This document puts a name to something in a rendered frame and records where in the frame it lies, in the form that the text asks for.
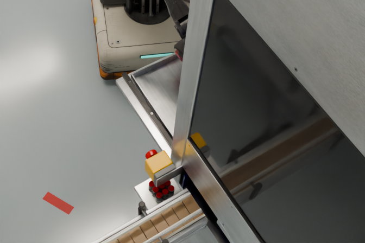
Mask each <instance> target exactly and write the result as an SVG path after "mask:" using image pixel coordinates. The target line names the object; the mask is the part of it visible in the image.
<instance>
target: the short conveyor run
mask: <svg viewBox="0 0 365 243"><path fill-rule="evenodd" d="M162 216H163V217H162ZM207 222H208V219H207V217H206V216H205V214H204V213H203V211H202V209H201V208H200V207H199V206H198V204H197V202H196V201H195V199H194V198H193V196H192V195H191V193H190V192H189V190H188V189H187V188H185V189H184V190H182V191H180V192H178V193H177V194H175V195H173V196H171V197H170V198H168V199H166V200H164V201H163V202H161V203H159V204H157V205H156V206H154V207H153V208H151V209H149V210H147V211H146V204H145V202H143V201H141V202H139V207H138V216H137V217H135V218H133V219H132V220H130V221H128V222H126V223H125V224H123V225H121V226H119V227H118V228H116V229H114V230H113V231H111V232H109V233H108V234H106V235H104V236H102V237H101V238H99V239H97V240H95V241H94V242H92V243H181V242H183V241H185V240H186V239H188V238H190V237H191V236H193V235H195V234H196V233H198V232H199V231H201V230H202V229H204V228H205V227H206V225H207Z"/></svg>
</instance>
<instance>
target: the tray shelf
mask: <svg viewBox="0 0 365 243"><path fill-rule="evenodd" d="M173 54H175V52H174V53H172V54H170V55H167V56H165V57H163V58H162V59H164V58H166V57H169V56H171V55H173ZM162 59H159V60H157V61H155V62H153V63H156V62H158V61H160V60H162ZM153 63H150V64H148V65H146V66H144V67H142V68H145V67H147V66H149V65H151V64H153ZM142 68H140V69H142ZM140 69H138V70H140ZM138 70H136V71H138ZM136 71H134V72H136ZM131 73H133V72H131ZM131 73H129V74H128V75H129V77H130V78H131ZM116 84H117V86H118V87H119V89H120V90H121V92H122V93H123V95H124V96H125V98H126V99H127V101H128V102H129V104H130V105H131V107H132V108H133V110H134V111H135V113H136V114H137V116H138V117H139V119H140V120H141V122H142V123H143V125H144V126H145V128H146V129H147V131H148V132H149V134H150V135H151V137H152V138H153V140H154V141H155V143H156V144H157V146H158V147H159V149H160V150H161V151H163V150H165V151H166V153H167V154H168V156H169V157H170V158H171V150H172V149H171V148H170V146H169V145H168V143H167V142H166V141H165V139H164V138H163V136H162V134H161V133H160V131H159V130H158V128H157V127H156V126H155V124H154V123H153V121H152V120H151V118H150V117H149V115H148V114H147V112H146V111H145V109H144V108H143V107H142V105H141V104H140V102H139V101H138V99H137V97H136V96H135V95H134V93H133V92H132V90H131V89H130V87H129V86H128V84H127V83H126V81H125V80H124V79H123V77H121V78H119V79H117V80H116Z"/></svg>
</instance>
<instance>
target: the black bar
mask: <svg viewBox="0 0 365 243"><path fill-rule="evenodd" d="M122 77H123V79H124V80H125V81H126V83H127V84H128V86H129V87H130V89H131V90H132V92H133V93H134V95H135V96H136V97H137V99H138V101H139V102H140V104H141V105H142V107H143V108H144V109H145V111H146V112H147V114H148V115H149V117H150V118H151V120H152V121H153V123H154V124H155V126H156V127H157V128H158V130H159V131H160V133H161V134H162V136H163V138H164V139H165V141H166V142H167V143H168V145H169V146H170V148H171V149H172V141H173V139H172V138H171V137H170V135H169V134H168V132H167V131H166V129H165V128H164V126H163V125H162V124H161V122H160V121H159V119H158V118H157V116H156V115H155V113H154V112H153V110H152V109H151V108H150V106H149V105H148V103H147V102H146V100H145V99H144V97H143V96H142V94H141V93H140V91H139V90H138V89H137V87H136V86H135V84H134V83H133V81H132V80H131V78H130V77H129V75H128V74H127V73H126V72H124V73H122Z"/></svg>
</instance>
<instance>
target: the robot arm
mask: <svg viewBox="0 0 365 243"><path fill-rule="evenodd" d="M164 1H165V3H166V5H167V8H168V12H169V14H170V16H171V18H172V20H173V21H174V23H175V25H174V27H175V29H176V30H177V33H178V34H179V36H180V37H181V40H180V41H179V42H178V43H176V44H175V45H174V49H177V50H176V51H175V53H176V55H177V56H178V58H179V59H180V60H181V61H182V62H183V56H184V47H185V38H186V30H187V22H188V13H189V7H188V6H187V4H186V3H185V2H184V1H183V0H164Z"/></svg>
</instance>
